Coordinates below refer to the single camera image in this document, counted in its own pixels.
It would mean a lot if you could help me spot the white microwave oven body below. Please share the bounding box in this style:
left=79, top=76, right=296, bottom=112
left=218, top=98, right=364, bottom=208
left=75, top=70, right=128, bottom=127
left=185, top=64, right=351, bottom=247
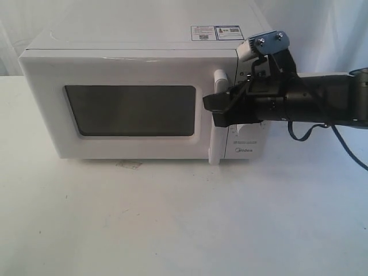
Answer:
left=25, top=1, right=271, bottom=164

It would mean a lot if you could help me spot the lower white control knob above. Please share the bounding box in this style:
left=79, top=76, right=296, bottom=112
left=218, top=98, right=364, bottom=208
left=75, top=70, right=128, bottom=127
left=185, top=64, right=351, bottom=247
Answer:
left=235, top=124, right=246, bottom=136

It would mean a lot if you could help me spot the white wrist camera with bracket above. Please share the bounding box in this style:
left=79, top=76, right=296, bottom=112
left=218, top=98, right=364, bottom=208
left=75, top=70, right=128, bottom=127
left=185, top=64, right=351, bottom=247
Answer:
left=236, top=30, right=297, bottom=80

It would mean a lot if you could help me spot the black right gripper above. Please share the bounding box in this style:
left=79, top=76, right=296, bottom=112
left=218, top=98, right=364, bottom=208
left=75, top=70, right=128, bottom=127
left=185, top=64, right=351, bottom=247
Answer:
left=203, top=77, right=288, bottom=127

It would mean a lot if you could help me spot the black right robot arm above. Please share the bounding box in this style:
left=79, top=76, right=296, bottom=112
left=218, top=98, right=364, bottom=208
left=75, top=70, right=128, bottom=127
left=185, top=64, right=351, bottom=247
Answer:
left=203, top=70, right=367, bottom=128

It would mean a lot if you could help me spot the white microwave door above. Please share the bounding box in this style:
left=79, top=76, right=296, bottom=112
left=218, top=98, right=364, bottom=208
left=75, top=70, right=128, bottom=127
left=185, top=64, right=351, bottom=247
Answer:
left=20, top=49, right=237, bottom=160

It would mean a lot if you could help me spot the blue white label sticker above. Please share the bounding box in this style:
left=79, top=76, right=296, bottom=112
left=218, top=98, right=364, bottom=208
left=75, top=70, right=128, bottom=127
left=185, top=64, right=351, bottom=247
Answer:
left=191, top=25, right=244, bottom=41

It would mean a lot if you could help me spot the blue cable on right arm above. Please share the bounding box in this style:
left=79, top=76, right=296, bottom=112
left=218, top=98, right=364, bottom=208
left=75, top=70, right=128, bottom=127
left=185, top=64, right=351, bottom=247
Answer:
left=287, top=120, right=368, bottom=171

